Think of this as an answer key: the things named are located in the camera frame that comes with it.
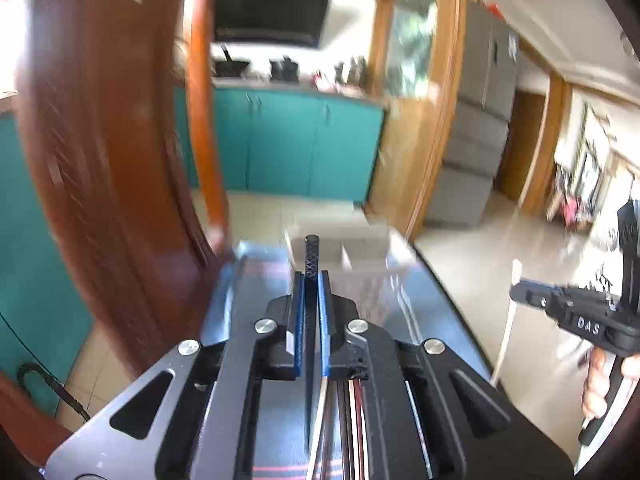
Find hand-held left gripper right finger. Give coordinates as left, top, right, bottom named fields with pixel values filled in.
left=318, top=270, right=576, bottom=480

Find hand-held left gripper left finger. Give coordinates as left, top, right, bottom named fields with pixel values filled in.
left=45, top=271, right=307, bottom=480

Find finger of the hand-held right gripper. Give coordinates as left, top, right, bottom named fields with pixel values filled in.
left=509, top=280, right=565, bottom=312

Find white chopstick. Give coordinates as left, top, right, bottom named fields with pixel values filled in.
left=309, top=379, right=331, bottom=478
left=491, top=258, right=522, bottom=388

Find black chopstick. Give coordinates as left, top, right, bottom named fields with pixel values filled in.
left=301, top=234, right=322, bottom=453

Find white utensil holder basket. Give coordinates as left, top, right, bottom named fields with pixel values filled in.
left=284, top=210, right=418, bottom=276

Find dark red chopstick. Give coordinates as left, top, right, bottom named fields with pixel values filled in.
left=350, top=380, right=371, bottom=480
left=334, top=380, right=353, bottom=480

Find person's right hand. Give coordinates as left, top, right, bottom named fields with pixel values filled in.
left=581, top=347, right=640, bottom=420

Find teal base cabinets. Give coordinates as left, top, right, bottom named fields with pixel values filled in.
left=0, top=82, right=387, bottom=417

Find grey refrigerator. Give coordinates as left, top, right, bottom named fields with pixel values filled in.
left=424, top=1, right=522, bottom=229

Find wooden glass sliding door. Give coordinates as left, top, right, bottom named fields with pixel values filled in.
left=364, top=0, right=469, bottom=247

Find black cooking pot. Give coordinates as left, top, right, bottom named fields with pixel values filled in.
left=269, top=56, right=302, bottom=83

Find wooden chair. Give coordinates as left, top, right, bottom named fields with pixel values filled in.
left=0, top=370, right=73, bottom=467
left=14, top=0, right=237, bottom=382

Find black wok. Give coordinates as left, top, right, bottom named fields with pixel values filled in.
left=214, top=44, right=252, bottom=78

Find black range hood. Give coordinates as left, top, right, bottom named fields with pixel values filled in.
left=214, top=0, right=334, bottom=51

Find wooden doorway frame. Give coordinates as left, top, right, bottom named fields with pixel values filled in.
left=494, top=71, right=572, bottom=217

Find black cable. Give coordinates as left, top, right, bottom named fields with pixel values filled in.
left=16, top=361, right=92, bottom=422

